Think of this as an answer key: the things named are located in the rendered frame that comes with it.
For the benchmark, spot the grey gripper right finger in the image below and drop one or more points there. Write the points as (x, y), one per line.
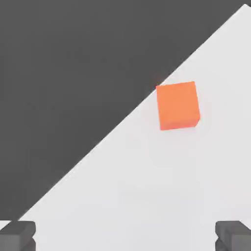
(233, 235)

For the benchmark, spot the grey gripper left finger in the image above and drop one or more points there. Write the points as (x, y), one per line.
(17, 235)

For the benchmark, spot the large orange box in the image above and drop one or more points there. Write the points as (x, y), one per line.
(177, 105)

